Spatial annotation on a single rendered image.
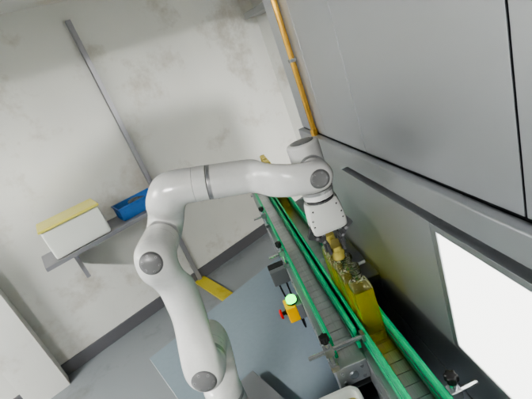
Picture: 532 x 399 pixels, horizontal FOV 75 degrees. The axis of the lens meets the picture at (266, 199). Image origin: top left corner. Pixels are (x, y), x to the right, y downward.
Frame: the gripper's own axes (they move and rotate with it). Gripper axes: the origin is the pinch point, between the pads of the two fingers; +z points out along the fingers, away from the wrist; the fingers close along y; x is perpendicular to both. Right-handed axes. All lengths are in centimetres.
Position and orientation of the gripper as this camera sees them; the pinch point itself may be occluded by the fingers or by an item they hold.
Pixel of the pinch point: (335, 244)
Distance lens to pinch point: 102.4
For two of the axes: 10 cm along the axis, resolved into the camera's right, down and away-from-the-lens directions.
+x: 1.6, 3.1, -9.4
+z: 3.4, 8.7, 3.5
